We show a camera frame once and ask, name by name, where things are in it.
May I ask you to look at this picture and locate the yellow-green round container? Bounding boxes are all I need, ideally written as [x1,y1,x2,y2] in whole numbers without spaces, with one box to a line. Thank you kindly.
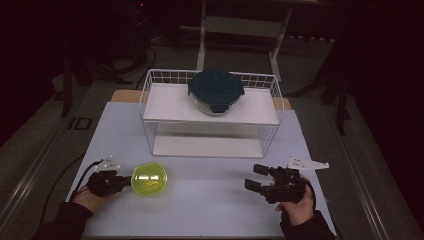
[130,161,169,198]

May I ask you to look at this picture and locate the dark blue lidded container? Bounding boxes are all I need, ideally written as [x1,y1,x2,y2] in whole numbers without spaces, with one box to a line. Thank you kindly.
[187,69,245,117]

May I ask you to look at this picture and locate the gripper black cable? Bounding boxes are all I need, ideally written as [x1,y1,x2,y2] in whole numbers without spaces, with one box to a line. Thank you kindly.
[301,176,318,212]
[68,159,104,202]

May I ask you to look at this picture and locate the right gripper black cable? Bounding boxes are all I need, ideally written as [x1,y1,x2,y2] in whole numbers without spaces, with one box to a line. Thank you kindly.
[301,176,318,212]

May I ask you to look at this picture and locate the person's right hand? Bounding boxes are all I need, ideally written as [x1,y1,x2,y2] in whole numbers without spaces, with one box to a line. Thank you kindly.
[274,176,316,227]

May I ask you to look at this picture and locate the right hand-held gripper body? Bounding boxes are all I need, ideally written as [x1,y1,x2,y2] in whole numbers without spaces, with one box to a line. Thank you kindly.
[265,154,331,205]

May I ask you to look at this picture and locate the white metal stand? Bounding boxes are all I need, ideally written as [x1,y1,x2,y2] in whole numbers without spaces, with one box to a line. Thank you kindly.
[195,0,294,81]

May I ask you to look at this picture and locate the metal floor rail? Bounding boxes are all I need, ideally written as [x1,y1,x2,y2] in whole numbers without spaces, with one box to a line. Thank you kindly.
[321,99,391,240]
[0,123,69,229]

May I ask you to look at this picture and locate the dark metal stand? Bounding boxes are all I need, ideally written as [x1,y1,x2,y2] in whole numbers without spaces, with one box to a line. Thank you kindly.
[321,33,352,136]
[59,54,75,118]

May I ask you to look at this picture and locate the black cable bundle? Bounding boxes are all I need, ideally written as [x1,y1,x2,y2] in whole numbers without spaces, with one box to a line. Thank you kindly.
[89,46,158,89]

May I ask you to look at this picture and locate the person's left hand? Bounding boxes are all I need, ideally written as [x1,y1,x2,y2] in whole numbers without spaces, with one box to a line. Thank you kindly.
[71,184,116,214]

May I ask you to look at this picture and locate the black floor socket box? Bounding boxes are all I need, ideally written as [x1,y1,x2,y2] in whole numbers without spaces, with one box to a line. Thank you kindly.
[68,116,93,131]

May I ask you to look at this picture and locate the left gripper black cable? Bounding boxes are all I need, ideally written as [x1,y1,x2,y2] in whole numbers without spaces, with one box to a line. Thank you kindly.
[68,159,104,202]

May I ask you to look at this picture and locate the white wire shelf rack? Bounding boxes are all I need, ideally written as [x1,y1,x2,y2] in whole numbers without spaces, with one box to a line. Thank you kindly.
[139,68,285,159]

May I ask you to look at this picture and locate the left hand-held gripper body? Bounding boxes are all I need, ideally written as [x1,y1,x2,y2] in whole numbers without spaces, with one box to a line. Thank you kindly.
[87,155,123,198]

